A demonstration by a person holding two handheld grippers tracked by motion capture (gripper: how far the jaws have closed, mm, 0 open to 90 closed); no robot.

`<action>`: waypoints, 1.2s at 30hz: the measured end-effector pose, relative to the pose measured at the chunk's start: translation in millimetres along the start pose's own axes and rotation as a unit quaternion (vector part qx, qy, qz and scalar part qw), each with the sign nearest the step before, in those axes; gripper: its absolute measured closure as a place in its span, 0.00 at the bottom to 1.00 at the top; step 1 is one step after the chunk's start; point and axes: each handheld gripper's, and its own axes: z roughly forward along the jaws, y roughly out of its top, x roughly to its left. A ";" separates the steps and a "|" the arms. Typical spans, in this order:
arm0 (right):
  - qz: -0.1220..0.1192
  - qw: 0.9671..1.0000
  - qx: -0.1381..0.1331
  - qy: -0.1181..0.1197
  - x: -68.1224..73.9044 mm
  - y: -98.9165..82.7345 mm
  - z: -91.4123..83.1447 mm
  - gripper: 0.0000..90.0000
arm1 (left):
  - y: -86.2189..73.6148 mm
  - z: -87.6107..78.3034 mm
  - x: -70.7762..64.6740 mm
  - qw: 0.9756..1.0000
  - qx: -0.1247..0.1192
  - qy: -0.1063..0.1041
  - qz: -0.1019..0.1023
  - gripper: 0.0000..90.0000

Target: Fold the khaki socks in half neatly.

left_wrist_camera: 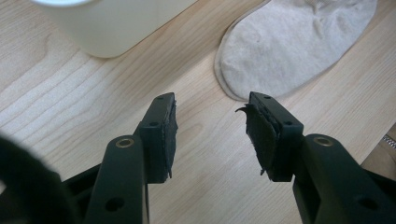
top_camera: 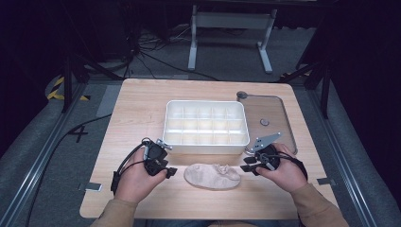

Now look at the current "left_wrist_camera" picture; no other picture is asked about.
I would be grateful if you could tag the brown fabric with zipper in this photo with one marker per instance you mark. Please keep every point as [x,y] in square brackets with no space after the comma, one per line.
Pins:
[384,158]

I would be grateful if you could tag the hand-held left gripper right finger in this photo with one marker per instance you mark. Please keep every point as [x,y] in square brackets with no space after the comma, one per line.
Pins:
[280,146]

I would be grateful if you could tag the cream plastic divided organizer box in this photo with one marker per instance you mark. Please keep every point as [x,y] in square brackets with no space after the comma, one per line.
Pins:
[112,28]

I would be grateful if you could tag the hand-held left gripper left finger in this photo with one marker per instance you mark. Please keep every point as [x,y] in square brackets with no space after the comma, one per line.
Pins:
[155,146]

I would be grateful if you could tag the beige sock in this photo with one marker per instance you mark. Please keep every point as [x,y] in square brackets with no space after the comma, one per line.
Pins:
[289,46]

